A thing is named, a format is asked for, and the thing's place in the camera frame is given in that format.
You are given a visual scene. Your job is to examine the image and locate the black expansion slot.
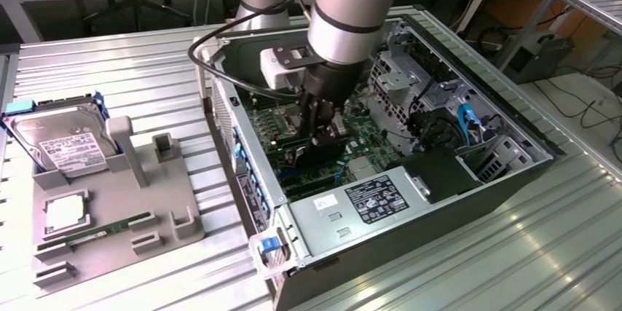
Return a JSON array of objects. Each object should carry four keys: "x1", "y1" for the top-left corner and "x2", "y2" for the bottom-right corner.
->
[{"x1": 283, "y1": 176, "x2": 338, "y2": 198}]

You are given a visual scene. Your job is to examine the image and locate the open PC case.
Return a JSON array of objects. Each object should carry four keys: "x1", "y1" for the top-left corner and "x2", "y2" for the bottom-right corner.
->
[{"x1": 192, "y1": 4, "x2": 568, "y2": 311}]

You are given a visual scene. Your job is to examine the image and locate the green RAM stick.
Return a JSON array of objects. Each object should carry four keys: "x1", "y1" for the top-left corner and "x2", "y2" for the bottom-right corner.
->
[{"x1": 38, "y1": 212, "x2": 151, "y2": 249}]

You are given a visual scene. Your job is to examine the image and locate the black fan shroud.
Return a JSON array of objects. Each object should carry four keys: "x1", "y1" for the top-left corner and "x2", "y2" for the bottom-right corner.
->
[{"x1": 387, "y1": 146, "x2": 483, "y2": 205}]

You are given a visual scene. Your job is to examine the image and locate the blue case latch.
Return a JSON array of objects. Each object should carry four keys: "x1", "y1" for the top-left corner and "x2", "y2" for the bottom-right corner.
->
[{"x1": 258, "y1": 237, "x2": 283, "y2": 254}]

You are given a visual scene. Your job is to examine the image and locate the silver CPU chip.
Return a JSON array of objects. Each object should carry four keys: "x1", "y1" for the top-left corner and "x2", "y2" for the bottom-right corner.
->
[{"x1": 44, "y1": 198, "x2": 91, "y2": 235}]

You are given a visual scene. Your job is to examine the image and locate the silver chipset heat sink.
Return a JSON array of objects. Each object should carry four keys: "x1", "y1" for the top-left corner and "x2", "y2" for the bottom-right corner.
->
[{"x1": 349, "y1": 160, "x2": 381, "y2": 178}]

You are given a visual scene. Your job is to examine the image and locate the grey parts rack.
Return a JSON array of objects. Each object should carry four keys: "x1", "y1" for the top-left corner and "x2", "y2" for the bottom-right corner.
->
[{"x1": 31, "y1": 116, "x2": 206, "y2": 289}]

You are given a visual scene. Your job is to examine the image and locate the grey power supply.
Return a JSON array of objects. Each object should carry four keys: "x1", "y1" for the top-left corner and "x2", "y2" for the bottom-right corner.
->
[{"x1": 289, "y1": 167, "x2": 430, "y2": 258}]

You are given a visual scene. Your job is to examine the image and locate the black floor cables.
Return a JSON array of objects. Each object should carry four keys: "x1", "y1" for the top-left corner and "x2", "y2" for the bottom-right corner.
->
[{"x1": 534, "y1": 66, "x2": 622, "y2": 127}]

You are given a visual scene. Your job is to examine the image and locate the black box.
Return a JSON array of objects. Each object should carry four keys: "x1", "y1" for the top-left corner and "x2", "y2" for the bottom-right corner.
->
[{"x1": 505, "y1": 34, "x2": 576, "y2": 85}]

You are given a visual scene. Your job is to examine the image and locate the black installed RAM stick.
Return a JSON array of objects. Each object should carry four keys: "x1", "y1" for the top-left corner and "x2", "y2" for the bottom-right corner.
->
[{"x1": 271, "y1": 135, "x2": 310, "y2": 152}]

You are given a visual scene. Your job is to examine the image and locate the CPU socket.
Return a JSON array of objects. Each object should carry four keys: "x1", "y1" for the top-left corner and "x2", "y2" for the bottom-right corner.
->
[{"x1": 274, "y1": 106, "x2": 306, "y2": 133}]

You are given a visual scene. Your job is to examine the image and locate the metal drive cage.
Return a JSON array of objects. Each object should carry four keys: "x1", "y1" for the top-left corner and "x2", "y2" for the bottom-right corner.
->
[{"x1": 367, "y1": 21, "x2": 470, "y2": 109}]

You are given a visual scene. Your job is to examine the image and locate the black RAM slot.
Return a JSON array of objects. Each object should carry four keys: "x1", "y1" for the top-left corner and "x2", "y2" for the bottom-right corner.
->
[
  {"x1": 249, "y1": 99, "x2": 295, "y2": 111},
  {"x1": 247, "y1": 95, "x2": 293, "y2": 105}
]

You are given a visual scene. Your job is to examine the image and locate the blue wire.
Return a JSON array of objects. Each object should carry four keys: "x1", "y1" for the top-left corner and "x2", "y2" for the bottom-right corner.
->
[{"x1": 455, "y1": 102, "x2": 477, "y2": 149}]

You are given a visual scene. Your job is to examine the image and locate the black graphics card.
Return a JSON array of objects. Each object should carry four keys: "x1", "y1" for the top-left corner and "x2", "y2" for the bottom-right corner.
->
[{"x1": 285, "y1": 132, "x2": 353, "y2": 184}]

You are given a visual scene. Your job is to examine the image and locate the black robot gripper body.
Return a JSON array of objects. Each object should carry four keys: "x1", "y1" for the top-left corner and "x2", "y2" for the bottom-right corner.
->
[{"x1": 301, "y1": 60, "x2": 367, "y2": 109}]

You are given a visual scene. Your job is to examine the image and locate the hard disk with blue rails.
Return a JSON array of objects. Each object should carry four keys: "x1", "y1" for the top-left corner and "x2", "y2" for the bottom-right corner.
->
[{"x1": 2, "y1": 88, "x2": 122, "y2": 178}]

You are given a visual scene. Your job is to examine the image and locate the aluminium frame table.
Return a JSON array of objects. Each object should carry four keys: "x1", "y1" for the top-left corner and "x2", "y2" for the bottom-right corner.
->
[{"x1": 495, "y1": 0, "x2": 622, "y2": 71}]

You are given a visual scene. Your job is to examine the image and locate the black wire bundle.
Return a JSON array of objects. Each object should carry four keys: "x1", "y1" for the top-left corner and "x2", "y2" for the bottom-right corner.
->
[{"x1": 406, "y1": 106, "x2": 461, "y2": 152}]

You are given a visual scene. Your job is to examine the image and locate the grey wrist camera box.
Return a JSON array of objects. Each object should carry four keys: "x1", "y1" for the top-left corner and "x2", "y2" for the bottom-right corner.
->
[{"x1": 259, "y1": 46, "x2": 323, "y2": 91}]

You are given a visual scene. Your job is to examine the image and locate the green motherboard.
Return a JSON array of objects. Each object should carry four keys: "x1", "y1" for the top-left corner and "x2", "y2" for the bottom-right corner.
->
[{"x1": 242, "y1": 84, "x2": 406, "y2": 203}]

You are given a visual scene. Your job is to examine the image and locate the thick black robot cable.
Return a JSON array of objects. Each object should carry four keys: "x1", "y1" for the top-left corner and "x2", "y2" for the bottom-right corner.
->
[{"x1": 188, "y1": 0, "x2": 326, "y2": 101}]

